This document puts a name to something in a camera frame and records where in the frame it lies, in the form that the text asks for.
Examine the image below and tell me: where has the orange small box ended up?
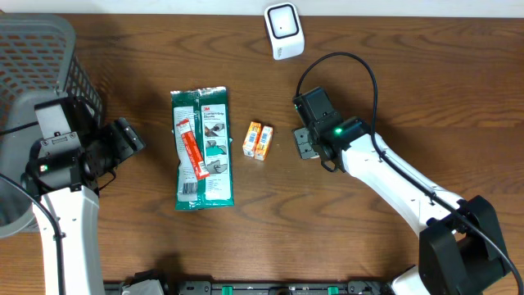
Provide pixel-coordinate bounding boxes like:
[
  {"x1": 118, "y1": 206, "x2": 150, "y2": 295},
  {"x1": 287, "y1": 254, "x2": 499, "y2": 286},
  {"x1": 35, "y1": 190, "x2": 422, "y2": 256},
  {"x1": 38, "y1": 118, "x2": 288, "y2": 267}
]
[
  {"x1": 242, "y1": 121, "x2": 262, "y2": 157},
  {"x1": 254, "y1": 125, "x2": 273, "y2": 161}
]

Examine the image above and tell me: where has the red white snack stick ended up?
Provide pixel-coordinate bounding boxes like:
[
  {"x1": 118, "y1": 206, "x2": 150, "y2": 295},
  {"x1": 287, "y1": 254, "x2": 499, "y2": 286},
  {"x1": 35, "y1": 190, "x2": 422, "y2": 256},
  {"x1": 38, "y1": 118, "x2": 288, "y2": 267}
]
[{"x1": 176, "y1": 118, "x2": 210, "y2": 180}]

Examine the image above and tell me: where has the green white snack bag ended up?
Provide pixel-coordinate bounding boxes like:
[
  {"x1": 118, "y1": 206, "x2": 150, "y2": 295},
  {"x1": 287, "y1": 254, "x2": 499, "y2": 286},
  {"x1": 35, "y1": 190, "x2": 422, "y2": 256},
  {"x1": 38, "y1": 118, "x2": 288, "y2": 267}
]
[{"x1": 170, "y1": 86, "x2": 234, "y2": 211}]

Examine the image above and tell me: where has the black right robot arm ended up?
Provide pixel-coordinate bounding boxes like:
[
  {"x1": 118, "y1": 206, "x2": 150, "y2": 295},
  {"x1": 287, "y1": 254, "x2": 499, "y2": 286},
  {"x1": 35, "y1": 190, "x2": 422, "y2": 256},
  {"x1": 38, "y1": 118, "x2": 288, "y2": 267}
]
[{"x1": 293, "y1": 88, "x2": 518, "y2": 294}]

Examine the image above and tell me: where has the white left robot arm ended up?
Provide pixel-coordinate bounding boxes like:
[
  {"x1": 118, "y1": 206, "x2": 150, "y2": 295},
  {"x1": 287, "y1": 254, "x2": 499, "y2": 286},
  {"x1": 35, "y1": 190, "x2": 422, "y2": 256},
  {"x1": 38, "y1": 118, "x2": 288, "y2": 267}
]
[{"x1": 25, "y1": 96, "x2": 146, "y2": 294}]

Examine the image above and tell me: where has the white barcode scanner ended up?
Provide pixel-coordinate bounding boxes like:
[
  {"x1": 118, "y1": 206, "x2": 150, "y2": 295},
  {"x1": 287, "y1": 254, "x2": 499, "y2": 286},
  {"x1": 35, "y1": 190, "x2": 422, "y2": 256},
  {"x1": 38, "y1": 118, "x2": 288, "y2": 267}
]
[{"x1": 264, "y1": 2, "x2": 305, "y2": 61}]

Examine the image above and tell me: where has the grey plastic basket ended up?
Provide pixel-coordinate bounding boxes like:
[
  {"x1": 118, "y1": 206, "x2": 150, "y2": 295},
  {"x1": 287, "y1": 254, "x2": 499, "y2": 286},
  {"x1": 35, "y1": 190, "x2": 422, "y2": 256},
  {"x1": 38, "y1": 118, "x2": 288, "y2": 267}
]
[{"x1": 0, "y1": 12, "x2": 106, "y2": 238}]

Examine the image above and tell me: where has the black mounting rail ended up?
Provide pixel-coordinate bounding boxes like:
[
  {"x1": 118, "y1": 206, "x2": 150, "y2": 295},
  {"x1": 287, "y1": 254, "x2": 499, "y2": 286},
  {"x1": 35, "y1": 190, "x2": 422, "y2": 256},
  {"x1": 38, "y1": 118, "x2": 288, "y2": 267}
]
[{"x1": 104, "y1": 279, "x2": 396, "y2": 295}]

